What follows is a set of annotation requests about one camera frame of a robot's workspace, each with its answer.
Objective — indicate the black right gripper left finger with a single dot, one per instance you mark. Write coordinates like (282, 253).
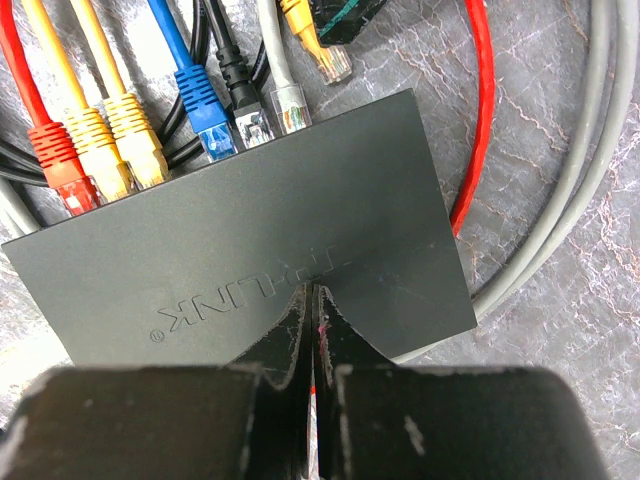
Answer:
(277, 441)

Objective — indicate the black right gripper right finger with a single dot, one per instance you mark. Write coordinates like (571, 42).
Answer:
(335, 343)

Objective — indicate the black network switch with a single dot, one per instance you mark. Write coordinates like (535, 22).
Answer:
(197, 269)

